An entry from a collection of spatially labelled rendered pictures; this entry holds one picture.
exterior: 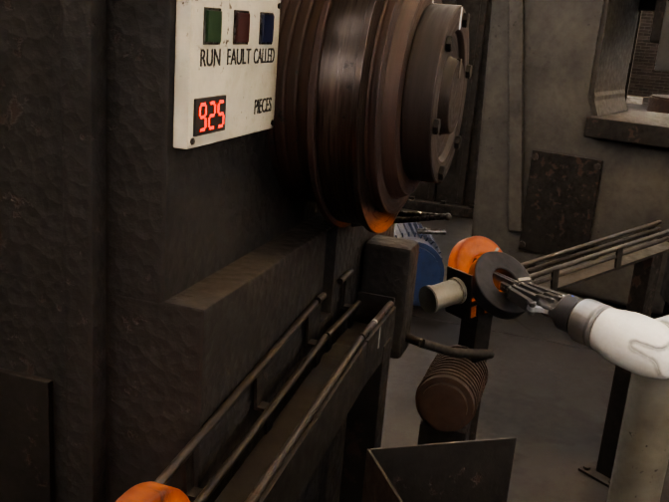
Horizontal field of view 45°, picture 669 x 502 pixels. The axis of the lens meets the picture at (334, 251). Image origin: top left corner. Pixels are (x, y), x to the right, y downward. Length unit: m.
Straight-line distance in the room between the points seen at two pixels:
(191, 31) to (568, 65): 3.17
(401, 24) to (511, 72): 2.87
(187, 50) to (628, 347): 0.98
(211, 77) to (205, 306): 0.28
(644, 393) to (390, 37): 1.18
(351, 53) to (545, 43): 2.93
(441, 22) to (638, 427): 1.19
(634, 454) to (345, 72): 1.31
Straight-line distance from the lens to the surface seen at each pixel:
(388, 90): 1.18
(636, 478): 2.15
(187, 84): 0.96
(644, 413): 2.08
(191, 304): 1.01
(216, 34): 1.00
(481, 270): 1.77
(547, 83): 4.03
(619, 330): 1.58
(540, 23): 4.05
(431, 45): 1.22
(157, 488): 0.84
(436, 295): 1.71
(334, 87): 1.14
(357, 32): 1.15
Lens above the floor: 1.22
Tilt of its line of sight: 16 degrees down
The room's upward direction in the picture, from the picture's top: 5 degrees clockwise
